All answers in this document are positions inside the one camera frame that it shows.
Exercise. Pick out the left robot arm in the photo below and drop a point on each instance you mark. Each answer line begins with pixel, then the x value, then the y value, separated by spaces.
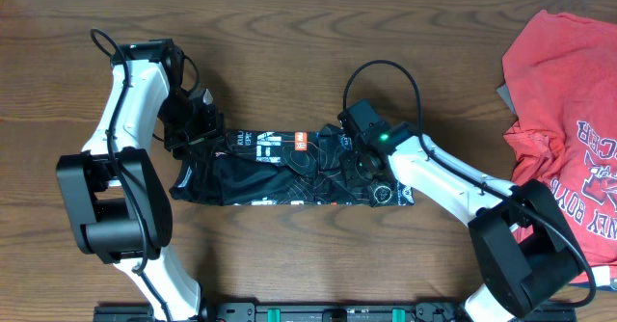
pixel 117 207

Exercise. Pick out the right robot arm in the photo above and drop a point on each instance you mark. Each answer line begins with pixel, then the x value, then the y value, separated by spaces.
pixel 524 247

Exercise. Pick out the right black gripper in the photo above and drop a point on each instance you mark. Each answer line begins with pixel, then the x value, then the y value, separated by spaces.
pixel 352 178

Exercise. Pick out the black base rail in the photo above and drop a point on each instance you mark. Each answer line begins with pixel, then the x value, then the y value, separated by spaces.
pixel 249 312

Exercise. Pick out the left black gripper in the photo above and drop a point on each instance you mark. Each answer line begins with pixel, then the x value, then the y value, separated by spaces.
pixel 214 131

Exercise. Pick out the black orange-patterned jersey shirt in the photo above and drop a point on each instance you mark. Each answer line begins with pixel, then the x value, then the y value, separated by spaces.
pixel 269 167

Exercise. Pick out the red printed t-shirt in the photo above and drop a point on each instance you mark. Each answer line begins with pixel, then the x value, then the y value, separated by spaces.
pixel 560 73

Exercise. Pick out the dark garment under red shirt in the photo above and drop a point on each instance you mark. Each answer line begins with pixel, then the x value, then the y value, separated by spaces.
pixel 504 94

